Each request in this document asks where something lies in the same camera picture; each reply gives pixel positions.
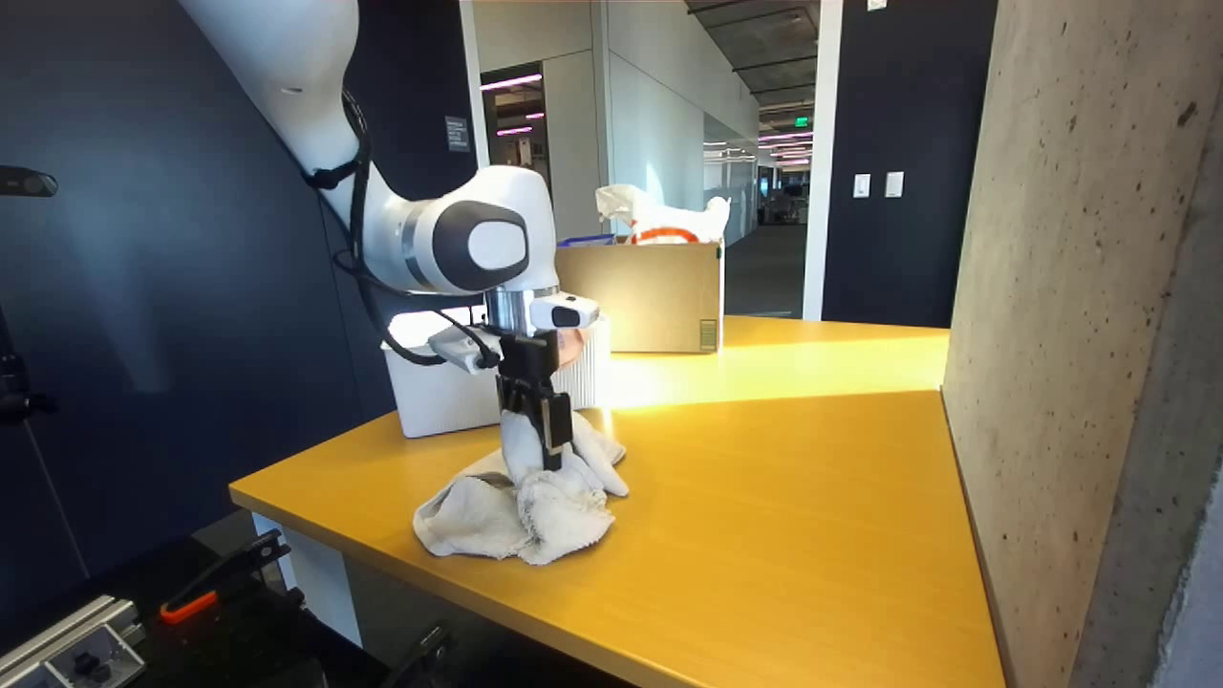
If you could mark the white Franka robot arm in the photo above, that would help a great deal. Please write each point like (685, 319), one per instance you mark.
(421, 242)

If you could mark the aluminium rail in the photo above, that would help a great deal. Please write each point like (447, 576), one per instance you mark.
(63, 635)

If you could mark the peach pink cloth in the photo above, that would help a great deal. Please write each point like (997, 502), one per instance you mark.
(573, 351)

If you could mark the white wall plate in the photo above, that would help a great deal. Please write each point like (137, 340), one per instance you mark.
(859, 186)
(896, 186)

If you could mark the grey wall sign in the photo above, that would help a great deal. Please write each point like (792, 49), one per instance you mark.
(454, 135)

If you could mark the grey concrete pillar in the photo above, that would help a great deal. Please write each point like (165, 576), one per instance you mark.
(1082, 319)

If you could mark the white ribbed plastic basket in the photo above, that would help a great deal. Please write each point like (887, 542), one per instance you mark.
(443, 402)

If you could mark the white table leg panel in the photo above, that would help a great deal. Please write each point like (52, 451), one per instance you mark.
(310, 580)

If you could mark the black wall bracket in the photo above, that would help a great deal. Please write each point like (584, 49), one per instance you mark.
(25, 180)

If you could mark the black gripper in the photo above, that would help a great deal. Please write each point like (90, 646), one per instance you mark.
(532, 367)

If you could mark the beige towel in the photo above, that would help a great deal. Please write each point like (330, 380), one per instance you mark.
(510, 511)

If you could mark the brown cardboard box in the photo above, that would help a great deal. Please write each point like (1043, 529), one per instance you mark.
(651, 301)

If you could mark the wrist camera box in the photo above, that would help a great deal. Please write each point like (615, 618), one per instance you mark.
(566, 310)

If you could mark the white plastic bag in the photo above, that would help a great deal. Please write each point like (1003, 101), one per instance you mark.
(662, 214)

